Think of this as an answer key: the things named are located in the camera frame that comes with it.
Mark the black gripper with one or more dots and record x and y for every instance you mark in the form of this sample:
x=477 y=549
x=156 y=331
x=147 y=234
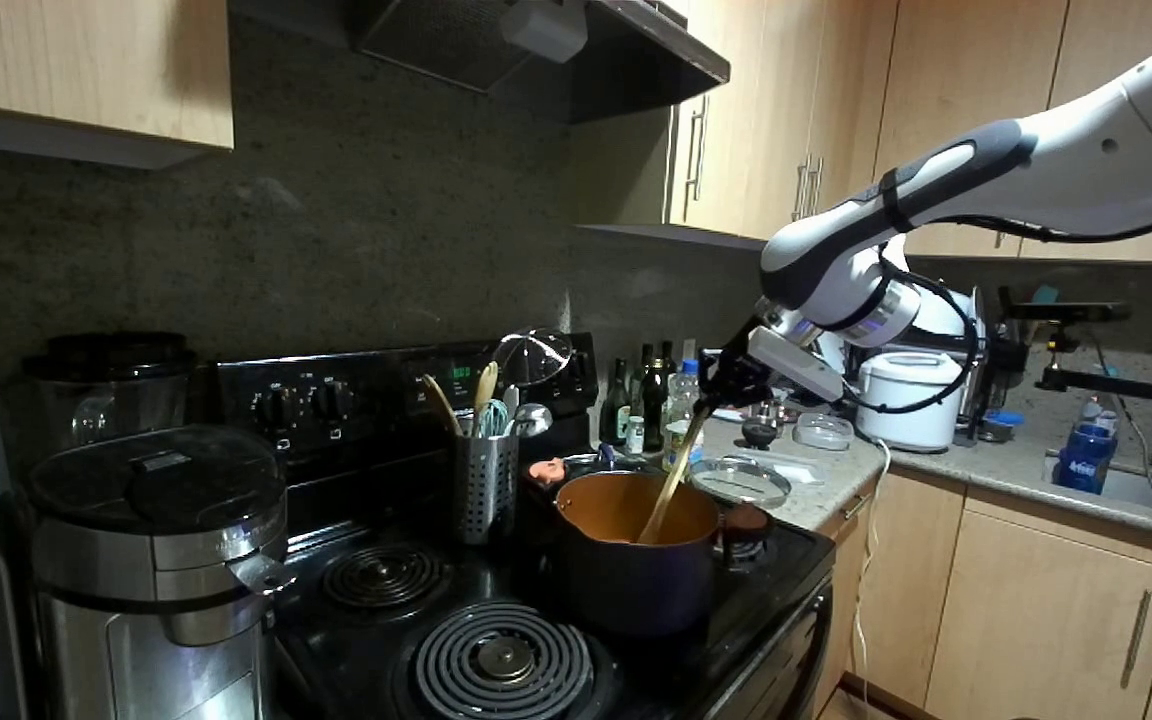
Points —
x=734 y=379

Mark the wooden spatula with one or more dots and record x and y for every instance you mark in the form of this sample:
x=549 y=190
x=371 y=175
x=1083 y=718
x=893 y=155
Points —
x=675 y=479

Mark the black pot orange interior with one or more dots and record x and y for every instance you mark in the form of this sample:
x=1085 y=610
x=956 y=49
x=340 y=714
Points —
x=618 y=580

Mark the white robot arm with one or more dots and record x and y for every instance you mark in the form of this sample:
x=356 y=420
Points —
x=1070 y=175

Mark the white rice cooker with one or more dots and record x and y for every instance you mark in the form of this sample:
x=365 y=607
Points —
x=911 y=395

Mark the orange silicone spoon rest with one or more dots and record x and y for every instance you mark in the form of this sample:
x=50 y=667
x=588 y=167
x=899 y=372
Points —
x=549 y=475

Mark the wooden slotted spoon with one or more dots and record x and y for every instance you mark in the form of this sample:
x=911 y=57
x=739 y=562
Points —
x=484 y=395

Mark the metal utensil holder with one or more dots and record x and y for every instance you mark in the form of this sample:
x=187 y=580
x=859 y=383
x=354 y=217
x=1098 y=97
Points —
x=484 y=475

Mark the wooden lower cabinets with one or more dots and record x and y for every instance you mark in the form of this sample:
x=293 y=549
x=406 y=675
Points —
x=967 y=603

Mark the blue soap bottle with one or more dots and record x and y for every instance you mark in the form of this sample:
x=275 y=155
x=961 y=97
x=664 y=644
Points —
x=1090 y=450

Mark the black electric stove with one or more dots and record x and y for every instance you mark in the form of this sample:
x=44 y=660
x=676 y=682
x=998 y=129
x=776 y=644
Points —
x=388 y=618

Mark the black range hood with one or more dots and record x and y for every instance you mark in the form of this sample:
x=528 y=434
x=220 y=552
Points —
x=566 y=60

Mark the silver pressure cooker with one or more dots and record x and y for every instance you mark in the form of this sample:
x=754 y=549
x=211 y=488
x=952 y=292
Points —
x=148 y=575

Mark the black blender jar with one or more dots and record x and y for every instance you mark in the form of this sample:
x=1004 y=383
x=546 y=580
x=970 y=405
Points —
x=102 y=387

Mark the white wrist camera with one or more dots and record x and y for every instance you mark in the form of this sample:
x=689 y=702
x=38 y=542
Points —
x=787 y=344

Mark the glass lid blue handle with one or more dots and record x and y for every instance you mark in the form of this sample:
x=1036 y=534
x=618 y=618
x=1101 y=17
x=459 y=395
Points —
x=740 y=480

